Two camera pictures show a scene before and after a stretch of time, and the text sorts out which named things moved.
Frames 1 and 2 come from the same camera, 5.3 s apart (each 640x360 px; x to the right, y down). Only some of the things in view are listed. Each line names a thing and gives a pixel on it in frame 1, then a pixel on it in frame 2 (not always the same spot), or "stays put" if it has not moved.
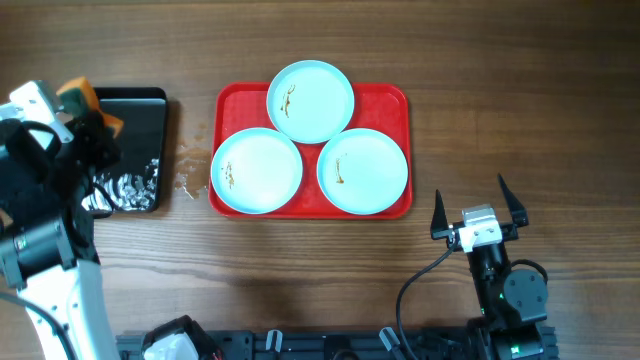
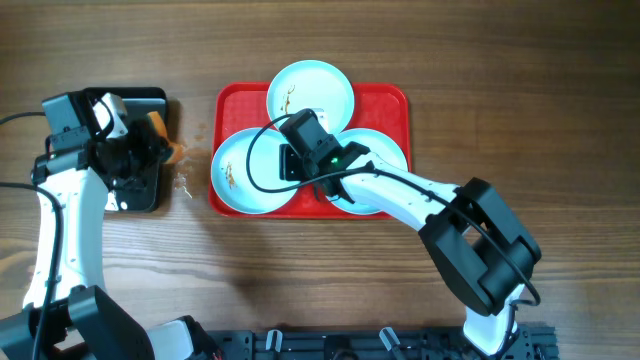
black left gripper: [89, 130] to [155, 148]
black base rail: [336, 346] stays put
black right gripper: [519, 216] to [289, 167]
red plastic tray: [237, 106] stays put
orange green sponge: [78, 98] to [178, 151]
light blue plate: [256, 170] stays put
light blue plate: [310, 102] stays put
